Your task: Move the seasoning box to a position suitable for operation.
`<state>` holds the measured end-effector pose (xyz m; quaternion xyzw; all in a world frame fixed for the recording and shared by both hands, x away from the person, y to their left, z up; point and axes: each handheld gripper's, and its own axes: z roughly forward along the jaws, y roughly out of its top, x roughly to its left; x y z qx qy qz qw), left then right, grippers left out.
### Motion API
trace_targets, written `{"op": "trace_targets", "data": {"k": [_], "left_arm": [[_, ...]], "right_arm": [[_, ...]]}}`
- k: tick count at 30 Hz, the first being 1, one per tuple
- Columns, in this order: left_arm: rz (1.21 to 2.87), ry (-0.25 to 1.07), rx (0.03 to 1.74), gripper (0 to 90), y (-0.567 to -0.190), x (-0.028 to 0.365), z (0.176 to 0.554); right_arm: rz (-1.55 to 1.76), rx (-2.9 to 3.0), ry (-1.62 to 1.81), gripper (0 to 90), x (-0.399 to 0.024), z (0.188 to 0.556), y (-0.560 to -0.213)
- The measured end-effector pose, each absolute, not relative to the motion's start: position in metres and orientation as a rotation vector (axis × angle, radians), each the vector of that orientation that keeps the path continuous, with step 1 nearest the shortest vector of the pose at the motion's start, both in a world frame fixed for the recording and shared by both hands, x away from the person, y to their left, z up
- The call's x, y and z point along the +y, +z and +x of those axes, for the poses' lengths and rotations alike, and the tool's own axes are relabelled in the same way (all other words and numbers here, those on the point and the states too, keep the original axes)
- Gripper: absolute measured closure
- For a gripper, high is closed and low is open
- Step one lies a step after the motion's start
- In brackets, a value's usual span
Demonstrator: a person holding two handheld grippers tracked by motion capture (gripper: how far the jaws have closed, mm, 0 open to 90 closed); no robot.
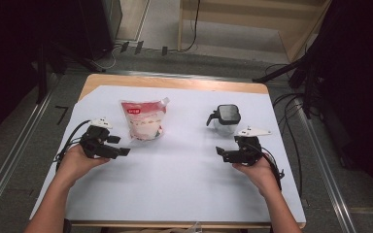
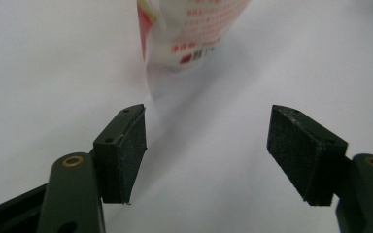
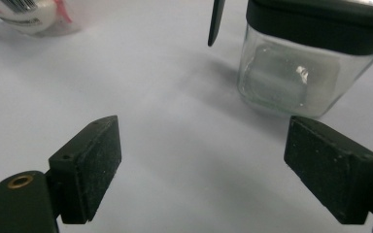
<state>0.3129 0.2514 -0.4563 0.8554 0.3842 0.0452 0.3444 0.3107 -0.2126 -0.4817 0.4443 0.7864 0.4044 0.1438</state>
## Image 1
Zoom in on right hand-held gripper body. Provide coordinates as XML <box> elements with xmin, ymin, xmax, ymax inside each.
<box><xmin>222</xmin><ymin>126</ymin><xmax>272</xmax><ymax>167</ymax></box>

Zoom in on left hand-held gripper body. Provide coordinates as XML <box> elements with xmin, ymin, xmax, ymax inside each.
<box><xmin>79</xmin><ymin>117</ymin><xmax>125</xmax><ymax>160</ymax></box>

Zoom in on clear jar with black lid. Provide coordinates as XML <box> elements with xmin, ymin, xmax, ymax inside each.
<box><xmin>206</xmin><ymin>104</ymin><xmax>242</xmax><ymax>136</ymax></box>

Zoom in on person's right hand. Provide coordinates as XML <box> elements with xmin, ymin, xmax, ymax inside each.
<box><xmin>232</xmin><ymin>156</ymin><xmax>281</xmax><ymax>198</ymax></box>

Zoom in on person's left hand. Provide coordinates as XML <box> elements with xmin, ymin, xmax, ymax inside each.
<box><xmin>56</xmin><ymin>144</ymin><xmax>111</xmax><ymax>188</ymax></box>

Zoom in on black metal stand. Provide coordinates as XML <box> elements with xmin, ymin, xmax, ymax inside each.
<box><xmin>252</xmin><ymin>48</ymin><xmax>324</xmax><ymax>119</ymax></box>
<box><xmin>35</xmin><ymin>40</ymin><xmax>106</xmax><ymax>105</ymax></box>

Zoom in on clear plastic piece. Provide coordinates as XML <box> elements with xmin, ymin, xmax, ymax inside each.
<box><xmin>187</xmin><ymin>221</ymin><xmax>203</xmax><ymax>233</ymax></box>

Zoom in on wooden table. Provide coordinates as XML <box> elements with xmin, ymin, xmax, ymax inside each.
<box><xmin>69</xmin><ymin>73</ymin><xmax>307</xmax><ymax>229</ymax></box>

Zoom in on black cabinet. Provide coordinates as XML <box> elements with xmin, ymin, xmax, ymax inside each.
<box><xmin>77</xmin><ymin>0</ymin><xmax>123</xmax><ymax>61</ymax></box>

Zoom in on dark curtain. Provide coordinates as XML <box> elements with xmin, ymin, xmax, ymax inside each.
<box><xmin>0</xmin><ymin>0</ymin><xmax>88</xmax><ymax>147</ymax></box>
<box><xmin>304</xmin><ymin>0</ymin><xmax>373</xmax><ymax>208</ymax></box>

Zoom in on left hand-held gripper cable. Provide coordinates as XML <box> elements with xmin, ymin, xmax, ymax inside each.
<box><xmin>53</xmin><ymin>119</ymin><xmax>91</xmax><ymax>169</ymax></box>

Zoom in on hand-held gripper cable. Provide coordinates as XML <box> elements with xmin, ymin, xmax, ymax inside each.
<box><xmin>53</xmin><ymin>119</ymin><xmax>91</xmax><ymax>169</ymax></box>
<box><xmin>260</xmin><ymin>147</ymin><xmax>286</xmax><ymax>192</ymax></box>

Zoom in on right hand-held gripper cable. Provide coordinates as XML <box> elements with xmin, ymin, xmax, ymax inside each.
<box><xmin>260</xmin><ymin>147</ymin><xmax>286</xmax><ymax>192</ymax></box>

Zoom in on black floor cables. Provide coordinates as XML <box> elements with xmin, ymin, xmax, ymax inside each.
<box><xmin>265</xmin><ymin>62</ymin><xmax>305</xmax><ymax>198</ymax></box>

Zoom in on white floor cable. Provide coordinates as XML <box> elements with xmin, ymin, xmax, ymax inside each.
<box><xmin>91</xmin><ymin>45</ymin><xmax>124</xmax><ymax>71</ymax></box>

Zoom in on metal floor rail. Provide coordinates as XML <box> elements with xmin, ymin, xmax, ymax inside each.
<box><xmin>0</xmin><ymin>90</ymin><xmax>54</xmax><ymax>224</ymax></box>
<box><xmin>106</xmin><ymin>69</ymin><xmax>255</xmax><ymax>83</ymax></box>
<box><xmin>294</xmin><ymin>103</ymin><xmax>358</xmax><ymax>233</ymax></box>

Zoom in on light wooden shelf frame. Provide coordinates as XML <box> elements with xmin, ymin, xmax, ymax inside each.
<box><xmin>177</xmin><ymin>0</ymin><xmax>333</xmax><ymax>62</ymax></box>

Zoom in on hanging black cable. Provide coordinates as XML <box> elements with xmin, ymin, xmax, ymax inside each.
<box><xmin>178</xmin><ymin>0</ymin><xmax>202</xmax><ymax>52</ymax></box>

